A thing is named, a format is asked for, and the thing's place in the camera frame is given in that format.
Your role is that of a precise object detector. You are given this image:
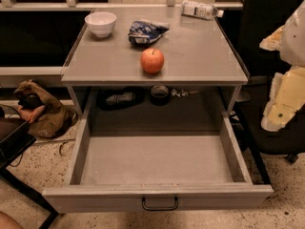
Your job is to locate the black chair at left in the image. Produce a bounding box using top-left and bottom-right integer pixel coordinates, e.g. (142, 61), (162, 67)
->
(0, 111), (58, 229)

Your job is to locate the blue chip bag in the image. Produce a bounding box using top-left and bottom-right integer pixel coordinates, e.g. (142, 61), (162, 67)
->
(128, 20), (170, 45)

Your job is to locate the red apple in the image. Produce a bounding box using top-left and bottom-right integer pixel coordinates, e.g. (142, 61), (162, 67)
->
(140, 48), (165, 74)

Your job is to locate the black drawer handle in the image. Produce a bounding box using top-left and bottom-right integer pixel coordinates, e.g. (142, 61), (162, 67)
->
(141, 198), (179, 212)

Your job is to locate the grey open top drawer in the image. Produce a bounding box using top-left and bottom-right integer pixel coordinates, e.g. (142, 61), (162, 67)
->
(42, 92), (275, 214)

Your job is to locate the brown bag on floor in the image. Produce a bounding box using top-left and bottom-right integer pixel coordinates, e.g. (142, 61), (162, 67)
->
(13, 80), (77, 138)

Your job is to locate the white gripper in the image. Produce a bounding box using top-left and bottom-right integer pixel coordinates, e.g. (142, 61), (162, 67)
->
(259, 0), (305, 132)

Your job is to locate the black office chair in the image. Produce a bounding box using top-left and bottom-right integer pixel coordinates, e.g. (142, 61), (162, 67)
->
(222, 0), (305, 164)

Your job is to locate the black tape roll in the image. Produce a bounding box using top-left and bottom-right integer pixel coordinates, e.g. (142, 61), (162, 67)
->
(150, 85), (170, 106)

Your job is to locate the grey metal cabinet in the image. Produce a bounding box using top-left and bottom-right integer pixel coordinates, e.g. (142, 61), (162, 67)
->
(62, 6), (247, 114)

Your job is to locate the white ceramic bowl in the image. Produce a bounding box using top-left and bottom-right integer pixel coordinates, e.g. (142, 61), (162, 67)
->
(85, 11), (116, 37)

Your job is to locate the clear plastic water bottle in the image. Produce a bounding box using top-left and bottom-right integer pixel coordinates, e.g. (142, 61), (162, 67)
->
(181, 0), (224, 20)

